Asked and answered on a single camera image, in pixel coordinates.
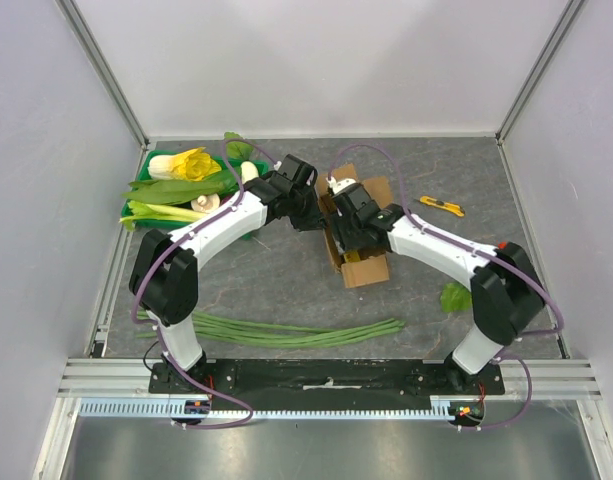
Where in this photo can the green bok choy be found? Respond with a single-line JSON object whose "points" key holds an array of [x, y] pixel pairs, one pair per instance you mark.
{"points": [[138, 211]]}

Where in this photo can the yellow napa cabbage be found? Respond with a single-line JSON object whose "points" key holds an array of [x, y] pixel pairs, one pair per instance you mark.
{"points": [[191, 165]]}

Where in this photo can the white mushroom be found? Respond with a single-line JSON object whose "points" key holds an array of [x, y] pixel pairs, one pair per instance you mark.
{"points": [[206, 203]]}

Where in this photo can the yellow utility knife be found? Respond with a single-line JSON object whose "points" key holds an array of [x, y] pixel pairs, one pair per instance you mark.
{"points": [[452, 208]]}

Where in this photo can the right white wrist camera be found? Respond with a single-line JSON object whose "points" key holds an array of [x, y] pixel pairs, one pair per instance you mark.
{"points": [[335, 186]]}

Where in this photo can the green leafy vegetable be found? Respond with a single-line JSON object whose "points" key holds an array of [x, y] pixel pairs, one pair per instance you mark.
{"points": [[174, 192]]}

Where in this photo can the white eggplant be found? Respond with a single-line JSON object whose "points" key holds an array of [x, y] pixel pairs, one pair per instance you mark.
{"points": [[249, 171]]}

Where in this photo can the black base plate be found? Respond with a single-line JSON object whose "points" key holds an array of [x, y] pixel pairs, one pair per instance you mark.
{"points": [[247, 378]]}

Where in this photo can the brown cardboard express box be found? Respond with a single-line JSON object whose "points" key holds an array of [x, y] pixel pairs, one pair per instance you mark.
{"points": [[374, 268]]}

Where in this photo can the white slotted cable duct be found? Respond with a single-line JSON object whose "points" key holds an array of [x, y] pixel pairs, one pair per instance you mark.
{"points": [[167, 408]]}

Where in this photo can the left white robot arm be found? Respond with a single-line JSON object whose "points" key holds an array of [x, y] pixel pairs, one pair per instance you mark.
{"points": [[165, 276]]}

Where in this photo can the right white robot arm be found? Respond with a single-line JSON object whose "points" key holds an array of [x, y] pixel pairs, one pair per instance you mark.
{"points": [[502, 281]]}

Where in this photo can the green long beans bunch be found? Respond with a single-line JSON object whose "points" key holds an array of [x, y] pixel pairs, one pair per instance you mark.
{"points": [[280, 336]]}

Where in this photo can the green leaf behind tray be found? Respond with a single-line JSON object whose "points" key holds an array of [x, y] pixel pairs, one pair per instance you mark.
{"points": [[236, 148]]}

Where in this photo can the green lettuce leaf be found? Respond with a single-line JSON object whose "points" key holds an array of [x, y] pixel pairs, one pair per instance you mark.
{"points": [[455, 298]]}

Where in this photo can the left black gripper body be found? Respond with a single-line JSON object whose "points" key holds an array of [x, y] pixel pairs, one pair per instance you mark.
{"points": [[305, 213]]}

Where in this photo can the yellow item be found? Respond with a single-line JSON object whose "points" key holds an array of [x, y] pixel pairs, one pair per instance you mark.
{"points": [[353, 256]]}

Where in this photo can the white leek stalk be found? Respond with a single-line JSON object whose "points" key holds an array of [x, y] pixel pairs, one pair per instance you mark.
{"points": [[176, 214]]}

